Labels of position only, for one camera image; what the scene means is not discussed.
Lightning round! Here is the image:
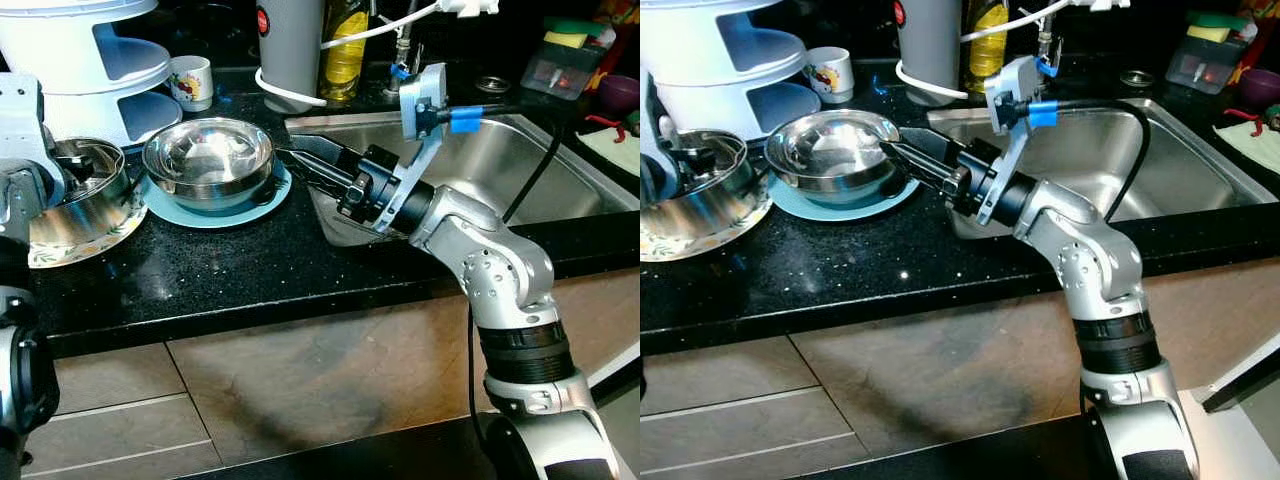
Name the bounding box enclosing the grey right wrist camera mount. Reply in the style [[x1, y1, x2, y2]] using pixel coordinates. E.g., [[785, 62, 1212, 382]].
[[372, 62, 451, 234], [975, 55, 1046, 226]]

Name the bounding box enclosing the yellow green sponge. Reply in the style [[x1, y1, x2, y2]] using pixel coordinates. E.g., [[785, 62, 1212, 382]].
[[1187, 12, 1256, 46], [543, 17, 609, 51]]

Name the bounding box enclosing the white tiered plastic container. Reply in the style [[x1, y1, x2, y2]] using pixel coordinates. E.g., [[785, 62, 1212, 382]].
[[640, 0, 823, 141], [0, 0, 173, 149]]

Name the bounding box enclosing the dark sponge holder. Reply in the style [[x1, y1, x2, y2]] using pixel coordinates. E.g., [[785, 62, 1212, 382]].
[[520, 40, 606, 101], [1165, 38, 1251, 96]]

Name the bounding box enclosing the chrome tap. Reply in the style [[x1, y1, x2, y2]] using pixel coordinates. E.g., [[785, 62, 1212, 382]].
[[1030, 0, 1063, 79], [378, 0, 426, 101]]

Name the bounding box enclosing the perforated steel colander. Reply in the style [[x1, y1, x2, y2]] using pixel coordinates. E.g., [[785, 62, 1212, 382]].
[[28, 138, 136, 249], [660, 130, 766, 241]]

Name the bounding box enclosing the pale green cloth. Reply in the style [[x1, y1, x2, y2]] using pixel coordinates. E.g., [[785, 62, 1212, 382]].
[[1213, 120, 1280, 176], [578, 125, 641, 179]]

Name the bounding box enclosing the stainless steel sink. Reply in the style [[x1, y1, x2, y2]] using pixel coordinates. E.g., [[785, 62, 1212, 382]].
[[285, 108, 641, 248], [925, 95, 1280, 241]]

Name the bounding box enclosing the white edged cabinet door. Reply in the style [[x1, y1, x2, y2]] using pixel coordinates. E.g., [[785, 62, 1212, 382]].
[[1200, 335, 1280, 413]]

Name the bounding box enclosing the grey cylindrical canister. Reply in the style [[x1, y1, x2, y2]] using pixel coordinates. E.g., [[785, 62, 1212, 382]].
[[893, 0, 963, 104], [256, 0, 325, 114]]

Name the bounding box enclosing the teal round plate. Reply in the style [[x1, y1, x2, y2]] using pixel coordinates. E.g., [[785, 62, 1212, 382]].
[[768, 160, 921, 222], [140, 160, 294, 230]]

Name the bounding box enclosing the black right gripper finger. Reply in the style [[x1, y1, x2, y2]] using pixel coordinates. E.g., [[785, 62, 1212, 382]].
[[898, 130, 966, 169], [880, 141, 953, 189], [276, 148, 352, 194], [291, 136, 359, 173]]

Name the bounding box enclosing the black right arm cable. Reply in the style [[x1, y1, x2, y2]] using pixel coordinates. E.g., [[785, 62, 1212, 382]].
[[430, 98, 567, 451], [1015, 97, 1151, 223]]

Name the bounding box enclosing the yellow oil bottle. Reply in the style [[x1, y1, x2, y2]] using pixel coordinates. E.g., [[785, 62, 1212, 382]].
[[962, 0, 1009, 94], [320, 0, 369, 104]]

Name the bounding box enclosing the purple bowl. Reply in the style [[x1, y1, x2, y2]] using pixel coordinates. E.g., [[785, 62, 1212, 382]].
[[598, 75, 641, 113], [1238, 68, 1280, 109]]

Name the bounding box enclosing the white printed mug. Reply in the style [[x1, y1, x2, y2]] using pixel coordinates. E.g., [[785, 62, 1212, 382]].
[[168, 55, 214, 112], [805, 47, 856, 105]]

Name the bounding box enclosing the white power cable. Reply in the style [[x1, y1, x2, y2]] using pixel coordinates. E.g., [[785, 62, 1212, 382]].
[[254, 0, 446, 109], [893, 0, 1086, 106]]

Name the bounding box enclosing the red orange packaging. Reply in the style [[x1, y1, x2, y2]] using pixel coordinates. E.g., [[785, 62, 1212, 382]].
[[1235, 0, 1280, 61], [590, 0, 641, 61]]

